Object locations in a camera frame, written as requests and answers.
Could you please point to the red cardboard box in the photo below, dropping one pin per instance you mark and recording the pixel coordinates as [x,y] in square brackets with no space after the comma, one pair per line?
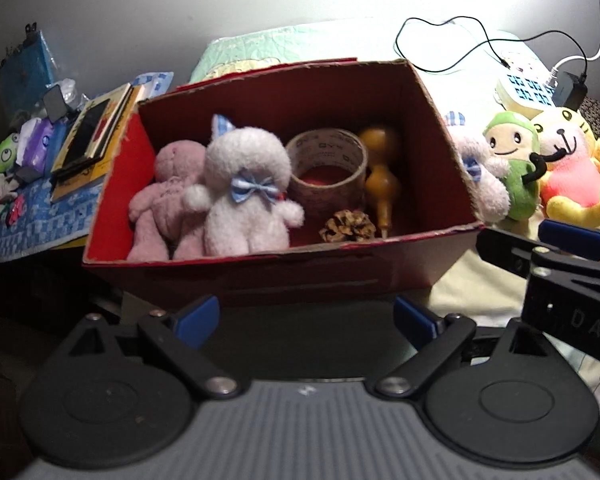
[433,219]

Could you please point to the black power adapter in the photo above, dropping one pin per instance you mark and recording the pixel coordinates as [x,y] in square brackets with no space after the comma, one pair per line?
[570,91]

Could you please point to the green pea plush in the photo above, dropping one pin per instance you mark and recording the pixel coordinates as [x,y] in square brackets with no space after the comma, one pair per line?
[515,156]

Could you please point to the yellow tiger plush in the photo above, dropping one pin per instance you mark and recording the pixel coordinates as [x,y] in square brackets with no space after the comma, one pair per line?
[570,190]

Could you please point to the brown packing tape roll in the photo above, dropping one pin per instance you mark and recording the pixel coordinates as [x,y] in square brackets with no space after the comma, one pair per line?
[328,169]

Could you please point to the pine cone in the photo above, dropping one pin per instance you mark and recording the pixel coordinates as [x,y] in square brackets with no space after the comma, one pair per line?
[348,226]

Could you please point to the blue patterned cloth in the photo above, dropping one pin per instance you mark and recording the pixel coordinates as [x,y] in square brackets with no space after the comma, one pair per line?
[36,223]

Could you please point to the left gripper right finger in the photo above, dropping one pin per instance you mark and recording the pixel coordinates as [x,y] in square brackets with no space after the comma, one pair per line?
[436,339]

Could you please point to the stack of books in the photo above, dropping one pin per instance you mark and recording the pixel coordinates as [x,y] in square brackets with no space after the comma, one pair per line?
[87,141]

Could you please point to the white bunny plush blue bow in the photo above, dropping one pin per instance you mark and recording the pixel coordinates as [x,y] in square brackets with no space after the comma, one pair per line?
[246,175]

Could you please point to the orange wooden gourd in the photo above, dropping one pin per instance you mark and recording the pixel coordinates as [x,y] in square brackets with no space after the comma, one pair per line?
[382,187]

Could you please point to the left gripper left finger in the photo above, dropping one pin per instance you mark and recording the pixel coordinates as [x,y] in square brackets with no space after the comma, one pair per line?
[173,341]

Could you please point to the pink plush bear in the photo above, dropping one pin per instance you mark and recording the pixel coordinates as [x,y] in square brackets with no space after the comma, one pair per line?
[163,229]

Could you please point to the green frog toy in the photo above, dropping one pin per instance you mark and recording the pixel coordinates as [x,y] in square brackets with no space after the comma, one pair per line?
[8,152]

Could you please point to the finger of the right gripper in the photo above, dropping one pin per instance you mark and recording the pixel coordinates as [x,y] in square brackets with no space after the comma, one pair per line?
[515,254]
[575,240]

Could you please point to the purple tissue pack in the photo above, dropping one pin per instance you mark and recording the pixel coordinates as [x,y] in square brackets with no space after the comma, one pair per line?
[34,137]

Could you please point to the white power strip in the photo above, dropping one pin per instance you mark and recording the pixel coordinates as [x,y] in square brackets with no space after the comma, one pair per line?
[523,89]

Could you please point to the blue bag with clips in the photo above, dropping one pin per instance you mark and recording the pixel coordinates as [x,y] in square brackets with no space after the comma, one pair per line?
[26,73]

